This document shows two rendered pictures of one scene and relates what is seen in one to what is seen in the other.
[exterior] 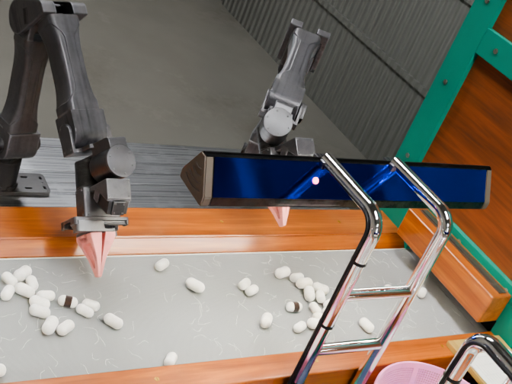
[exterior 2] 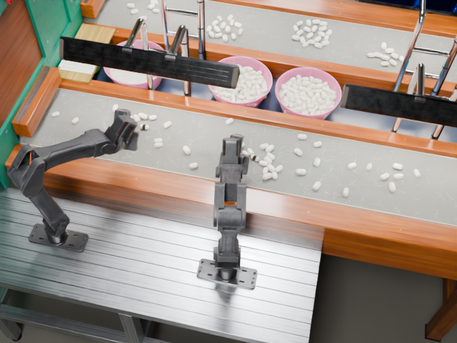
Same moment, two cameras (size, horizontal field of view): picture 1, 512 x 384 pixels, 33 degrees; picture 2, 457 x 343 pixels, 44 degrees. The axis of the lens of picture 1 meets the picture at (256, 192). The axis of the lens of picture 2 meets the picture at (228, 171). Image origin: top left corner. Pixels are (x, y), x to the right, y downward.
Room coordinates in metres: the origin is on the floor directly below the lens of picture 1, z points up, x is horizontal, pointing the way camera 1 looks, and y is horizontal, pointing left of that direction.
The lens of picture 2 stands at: (2.01, 1.14, 2.44)
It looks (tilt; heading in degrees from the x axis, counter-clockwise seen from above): 54 degrees down; 230
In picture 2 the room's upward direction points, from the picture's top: 2 degrees clockwise
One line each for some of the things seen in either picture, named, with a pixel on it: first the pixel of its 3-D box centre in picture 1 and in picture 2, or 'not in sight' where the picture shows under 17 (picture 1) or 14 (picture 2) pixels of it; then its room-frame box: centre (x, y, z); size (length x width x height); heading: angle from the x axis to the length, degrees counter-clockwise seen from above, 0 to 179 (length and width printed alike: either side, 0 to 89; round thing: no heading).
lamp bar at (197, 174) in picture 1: (356, 177); (148, 58); (1.31, -0.15, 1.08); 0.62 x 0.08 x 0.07; 130
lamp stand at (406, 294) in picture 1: (337, 289); (160, 79); (1.25, -0.19, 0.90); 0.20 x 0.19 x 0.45; 130
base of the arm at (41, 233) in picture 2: not in sight; (56, 233); (1.85, 0.03, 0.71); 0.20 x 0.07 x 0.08; 129
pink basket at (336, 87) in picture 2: not in sight; (307, 99); (0.74, 0.10, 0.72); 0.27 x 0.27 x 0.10
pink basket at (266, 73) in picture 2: not in sight; (239, 87); (0.92, -0.12, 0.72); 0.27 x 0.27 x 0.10
